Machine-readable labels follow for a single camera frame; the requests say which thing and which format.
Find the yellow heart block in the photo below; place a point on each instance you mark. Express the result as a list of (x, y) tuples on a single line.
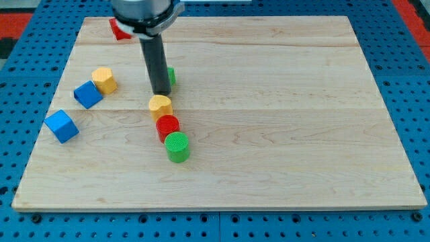
[(160, 105)]

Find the blue cube block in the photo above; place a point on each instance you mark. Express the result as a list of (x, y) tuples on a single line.
[(61, 124)]

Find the wooden board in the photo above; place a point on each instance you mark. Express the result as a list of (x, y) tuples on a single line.
[(282, 114)]

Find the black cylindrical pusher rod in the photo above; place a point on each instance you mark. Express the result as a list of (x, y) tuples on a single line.
[(156, 64)]

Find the green cylinder block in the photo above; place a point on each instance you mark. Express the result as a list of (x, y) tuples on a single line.
[(177, 147)]

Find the red cylinder block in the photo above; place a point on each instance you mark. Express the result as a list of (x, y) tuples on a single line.
[(165, 125)]

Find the yellow hexagon block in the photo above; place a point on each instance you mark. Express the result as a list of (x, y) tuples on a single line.
[(104, 80)]

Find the green star block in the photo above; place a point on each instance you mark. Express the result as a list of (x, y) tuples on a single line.
[(171, 73)]

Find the blue triangle block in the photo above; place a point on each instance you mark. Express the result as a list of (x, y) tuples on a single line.
[(87, 94)]

